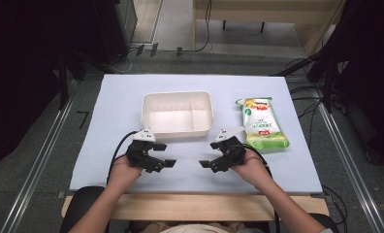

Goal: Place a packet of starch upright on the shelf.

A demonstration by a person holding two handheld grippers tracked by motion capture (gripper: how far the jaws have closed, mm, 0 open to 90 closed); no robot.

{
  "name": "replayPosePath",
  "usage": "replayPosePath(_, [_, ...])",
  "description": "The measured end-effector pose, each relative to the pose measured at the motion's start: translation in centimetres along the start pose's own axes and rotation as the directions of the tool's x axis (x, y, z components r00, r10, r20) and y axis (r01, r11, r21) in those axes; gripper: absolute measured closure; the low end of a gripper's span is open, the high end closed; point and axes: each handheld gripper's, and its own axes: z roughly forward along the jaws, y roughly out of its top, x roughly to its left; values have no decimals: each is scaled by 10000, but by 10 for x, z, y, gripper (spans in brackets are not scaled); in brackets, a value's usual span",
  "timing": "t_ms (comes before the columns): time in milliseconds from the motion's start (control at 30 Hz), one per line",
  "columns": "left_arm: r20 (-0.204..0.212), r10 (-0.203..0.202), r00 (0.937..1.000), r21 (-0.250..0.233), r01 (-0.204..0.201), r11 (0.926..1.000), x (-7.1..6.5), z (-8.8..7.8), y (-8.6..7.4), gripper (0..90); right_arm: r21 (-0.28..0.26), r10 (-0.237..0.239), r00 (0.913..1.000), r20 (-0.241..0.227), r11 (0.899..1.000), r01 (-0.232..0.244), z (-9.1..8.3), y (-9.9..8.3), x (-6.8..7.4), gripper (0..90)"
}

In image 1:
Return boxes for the black floor cables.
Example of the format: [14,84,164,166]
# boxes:
[289,83,325,149]

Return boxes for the light wooden furniture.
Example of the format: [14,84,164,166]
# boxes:
[192,0,347,56]

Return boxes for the green and white food pouch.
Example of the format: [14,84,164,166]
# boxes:
[235,96,291,150]

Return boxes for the person's left hand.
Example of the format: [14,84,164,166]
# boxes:
[108,154,144,192]

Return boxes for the person's right hand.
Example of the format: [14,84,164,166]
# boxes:
[231,148,272,192]

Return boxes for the black hanging cable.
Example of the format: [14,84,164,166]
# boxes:
[193,0,213,53]

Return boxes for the metal floor rail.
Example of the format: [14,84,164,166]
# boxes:
[311,86,384,233]
[0,91,78,233]

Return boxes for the black floor cable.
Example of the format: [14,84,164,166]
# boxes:
[321,183,349,229]

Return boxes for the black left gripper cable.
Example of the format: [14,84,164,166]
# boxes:
[106,130,140,186]

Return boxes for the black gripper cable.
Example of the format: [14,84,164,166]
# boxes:
[243,144,282,233]
[106,130,140,186]

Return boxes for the person's beige clothing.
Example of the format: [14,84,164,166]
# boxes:
[128,220,270,233]

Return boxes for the dark curtain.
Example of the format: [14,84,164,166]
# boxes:
[0,0,99,173]
[319,0,384,168]

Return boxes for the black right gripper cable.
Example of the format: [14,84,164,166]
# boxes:
[243,144,282,233]

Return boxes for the black metal stand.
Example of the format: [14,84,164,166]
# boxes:
[270,45,346,115]
[52,45,88,112]

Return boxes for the white divided plastic container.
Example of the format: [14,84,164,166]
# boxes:
[141,90,214,140]

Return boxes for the dark cabinet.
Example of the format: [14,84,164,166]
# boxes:
[92,0,139,66]

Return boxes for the white floor cable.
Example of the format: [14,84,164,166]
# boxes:
[107,48,140,75]

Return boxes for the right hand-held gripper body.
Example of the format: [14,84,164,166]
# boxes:
[212,126,247,173]

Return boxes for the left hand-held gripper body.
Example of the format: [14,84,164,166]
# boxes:
[125,127,159,173]

